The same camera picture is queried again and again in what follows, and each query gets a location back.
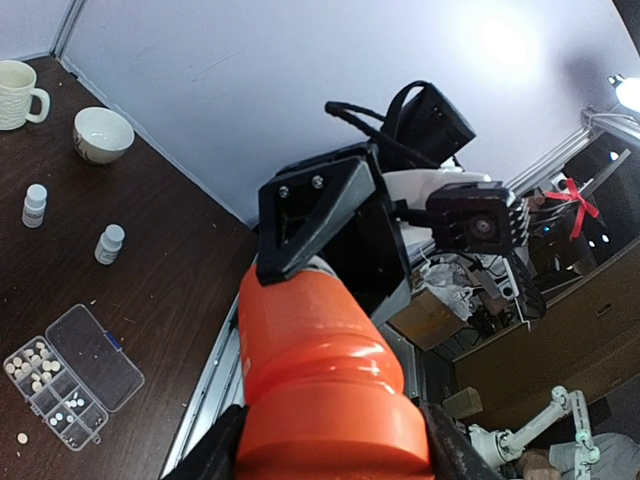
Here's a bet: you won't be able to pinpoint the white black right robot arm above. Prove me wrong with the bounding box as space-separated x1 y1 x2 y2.
257 81 475 325

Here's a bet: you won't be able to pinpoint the right aluminium frame post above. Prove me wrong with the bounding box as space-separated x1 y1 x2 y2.
49 0 87 59

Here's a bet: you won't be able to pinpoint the small white bowl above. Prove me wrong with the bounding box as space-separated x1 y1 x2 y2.
73 107 135 165

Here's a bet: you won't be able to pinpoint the round white pills in organizer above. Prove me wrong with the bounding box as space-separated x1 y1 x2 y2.
48 394 88 427

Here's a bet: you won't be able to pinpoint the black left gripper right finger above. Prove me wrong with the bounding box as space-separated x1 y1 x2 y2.
420 402 500 480

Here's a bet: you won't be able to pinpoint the cream ribbed mug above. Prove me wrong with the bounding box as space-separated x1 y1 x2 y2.
1 60 51 131

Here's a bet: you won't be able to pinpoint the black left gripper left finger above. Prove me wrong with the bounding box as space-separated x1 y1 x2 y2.
165 405 249 480

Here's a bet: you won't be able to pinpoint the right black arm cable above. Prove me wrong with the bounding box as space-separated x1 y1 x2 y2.
324 99 441 169

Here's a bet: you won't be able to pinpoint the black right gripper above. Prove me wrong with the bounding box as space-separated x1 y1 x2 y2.
256 143 411 327

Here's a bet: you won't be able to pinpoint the clear plastic pill organizer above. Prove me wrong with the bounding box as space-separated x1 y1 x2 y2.
4 304 145 452

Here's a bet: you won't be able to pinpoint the orange pill bottle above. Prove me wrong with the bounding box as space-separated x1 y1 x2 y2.
234 269 434 479

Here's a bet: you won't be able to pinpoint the white pill bottle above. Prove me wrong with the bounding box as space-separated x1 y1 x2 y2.
22 184 48 229
94 224 126 266

